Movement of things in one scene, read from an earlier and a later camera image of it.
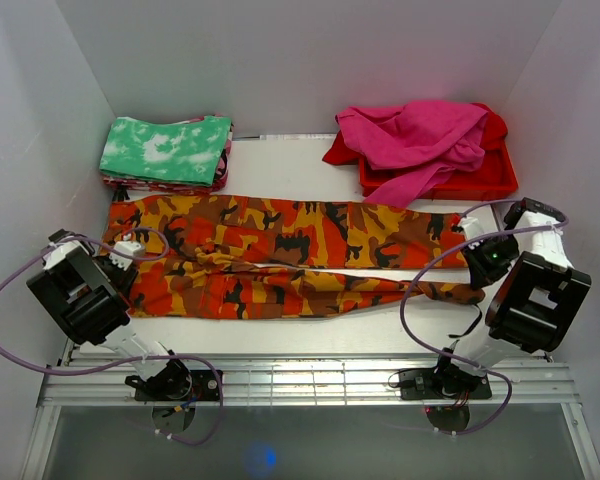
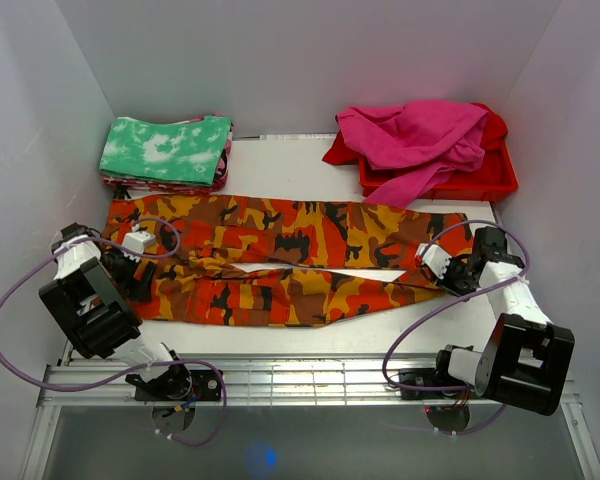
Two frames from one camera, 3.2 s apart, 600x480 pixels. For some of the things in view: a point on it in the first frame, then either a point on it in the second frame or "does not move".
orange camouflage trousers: [218, 257] does not move
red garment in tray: [494, 133] does not move
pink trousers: [432, 139] does not move
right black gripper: [481, 274] -> [445, 281]
